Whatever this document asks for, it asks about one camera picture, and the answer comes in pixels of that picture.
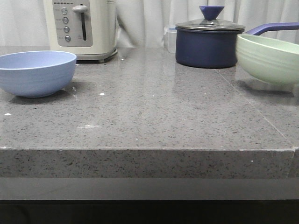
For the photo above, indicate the blue bowl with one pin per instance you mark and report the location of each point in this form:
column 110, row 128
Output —
column 35, row 74

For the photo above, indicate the green bowl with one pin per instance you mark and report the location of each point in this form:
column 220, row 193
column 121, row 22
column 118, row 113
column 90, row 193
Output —
column 269, row 60

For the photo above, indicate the clear plastic container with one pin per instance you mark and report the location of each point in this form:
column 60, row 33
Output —
column 170, row 35

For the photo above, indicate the blue saucepan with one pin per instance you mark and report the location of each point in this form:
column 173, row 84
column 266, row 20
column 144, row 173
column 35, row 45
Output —
column 207, row 46

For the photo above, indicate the white curtain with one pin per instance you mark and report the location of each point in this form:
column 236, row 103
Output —
column 141, row 23

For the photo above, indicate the cream toaster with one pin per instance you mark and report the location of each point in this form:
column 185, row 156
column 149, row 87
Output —
column 86, row 28

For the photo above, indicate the glass pot lid blue knob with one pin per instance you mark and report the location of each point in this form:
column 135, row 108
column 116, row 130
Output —
column 210, row 22

